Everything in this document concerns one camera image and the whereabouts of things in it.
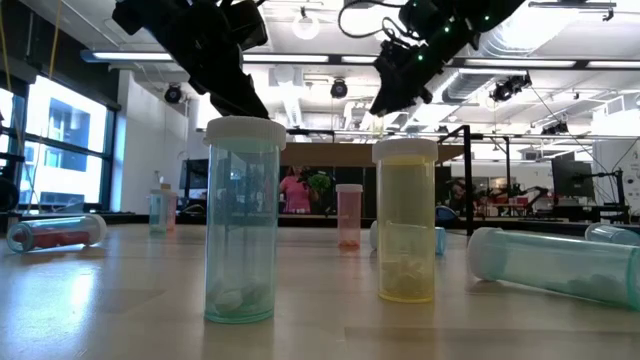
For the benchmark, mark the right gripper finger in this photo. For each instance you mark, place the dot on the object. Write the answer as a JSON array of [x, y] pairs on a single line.
[[412, 97], [385, 97]]

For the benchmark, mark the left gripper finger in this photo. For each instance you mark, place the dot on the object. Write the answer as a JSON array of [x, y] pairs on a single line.
[[245, 97], [217, 95]]

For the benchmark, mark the blue medicine bottle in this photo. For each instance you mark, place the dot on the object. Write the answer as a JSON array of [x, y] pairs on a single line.
[[412, 132]]

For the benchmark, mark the yellow medicine bottle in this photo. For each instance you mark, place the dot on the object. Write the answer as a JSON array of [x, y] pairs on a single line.
[[405, 235], [377, 135]]

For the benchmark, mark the pink bottle orange tablets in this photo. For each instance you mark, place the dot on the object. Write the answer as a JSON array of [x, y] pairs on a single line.
[[349, 215]]

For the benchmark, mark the pink medicine bottle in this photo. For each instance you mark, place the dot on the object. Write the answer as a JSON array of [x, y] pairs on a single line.
[[173, 212]]

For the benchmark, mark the blue bottle red capsules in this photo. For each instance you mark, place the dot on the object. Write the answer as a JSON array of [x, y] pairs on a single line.
[[55, 235]]

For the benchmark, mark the blue bottle white tablets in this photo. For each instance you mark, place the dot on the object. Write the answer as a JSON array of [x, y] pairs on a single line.
[[615, 235], [440, 241]]

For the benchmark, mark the teal medicine bottle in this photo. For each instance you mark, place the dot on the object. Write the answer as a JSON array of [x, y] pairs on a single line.
[[550, 265]]

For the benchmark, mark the black ceiling spotlight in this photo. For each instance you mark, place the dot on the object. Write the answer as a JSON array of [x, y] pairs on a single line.
[[173, 93], [507, 89], [338, 89]]

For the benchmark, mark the black computer monitor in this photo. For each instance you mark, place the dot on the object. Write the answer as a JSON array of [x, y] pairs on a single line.
[[195, 175], [572, 177]]

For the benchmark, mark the green background plant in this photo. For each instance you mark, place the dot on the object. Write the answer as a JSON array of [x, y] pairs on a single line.
[[321, 181]]

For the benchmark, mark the person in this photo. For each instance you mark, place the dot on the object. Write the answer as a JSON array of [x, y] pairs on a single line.
[[297, 195]]

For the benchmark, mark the blue round chair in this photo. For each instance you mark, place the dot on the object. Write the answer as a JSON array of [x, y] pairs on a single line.
[[445, 216]]

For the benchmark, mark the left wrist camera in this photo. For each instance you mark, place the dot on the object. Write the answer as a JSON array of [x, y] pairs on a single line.
[[245, 22]]

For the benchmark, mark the silver ventilation duct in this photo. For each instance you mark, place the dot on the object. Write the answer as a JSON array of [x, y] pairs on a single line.
[[465, 85]]

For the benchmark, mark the black ceiling light rail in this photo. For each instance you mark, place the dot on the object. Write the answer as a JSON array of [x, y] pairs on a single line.
[[335, 59]]

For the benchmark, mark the wooden shelf black frame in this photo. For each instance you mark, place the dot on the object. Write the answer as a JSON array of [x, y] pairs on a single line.
[[340, 155]]

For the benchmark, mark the black background rig frame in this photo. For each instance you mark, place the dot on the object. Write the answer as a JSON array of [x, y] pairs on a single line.
[[507, 175]]

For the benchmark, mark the dark window frame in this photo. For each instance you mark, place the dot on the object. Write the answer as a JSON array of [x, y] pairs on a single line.
[[112, 160]]

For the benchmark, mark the black table frame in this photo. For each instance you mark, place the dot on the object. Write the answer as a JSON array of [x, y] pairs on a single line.
[[300, 221]]

